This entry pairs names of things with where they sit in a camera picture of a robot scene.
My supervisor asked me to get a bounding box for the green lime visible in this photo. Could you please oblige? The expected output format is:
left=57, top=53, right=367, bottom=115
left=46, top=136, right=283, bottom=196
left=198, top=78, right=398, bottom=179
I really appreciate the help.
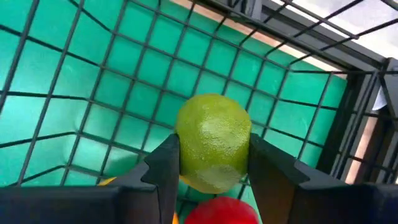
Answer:
left=174, top=93, right=252, bottom=195

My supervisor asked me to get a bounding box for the red apple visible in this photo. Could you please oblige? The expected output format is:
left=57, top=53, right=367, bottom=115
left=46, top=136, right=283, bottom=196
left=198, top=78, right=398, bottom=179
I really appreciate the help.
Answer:
left=183, top=195, right=261, bottom=224

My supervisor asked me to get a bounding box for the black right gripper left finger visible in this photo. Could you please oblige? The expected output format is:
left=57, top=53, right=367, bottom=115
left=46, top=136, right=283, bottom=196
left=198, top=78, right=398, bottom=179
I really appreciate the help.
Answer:
left=107, top=133, right=182, bottom=224

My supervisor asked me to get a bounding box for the black wire basket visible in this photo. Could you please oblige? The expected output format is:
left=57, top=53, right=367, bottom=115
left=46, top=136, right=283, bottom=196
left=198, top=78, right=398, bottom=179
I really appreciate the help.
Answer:
left=0, top=0, right=398, bottom=224

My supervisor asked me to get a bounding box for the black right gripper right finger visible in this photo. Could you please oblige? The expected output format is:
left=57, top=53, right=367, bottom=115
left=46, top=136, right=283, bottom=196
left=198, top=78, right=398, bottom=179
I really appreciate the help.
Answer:
left=248, top=133, right=371, bottom=224

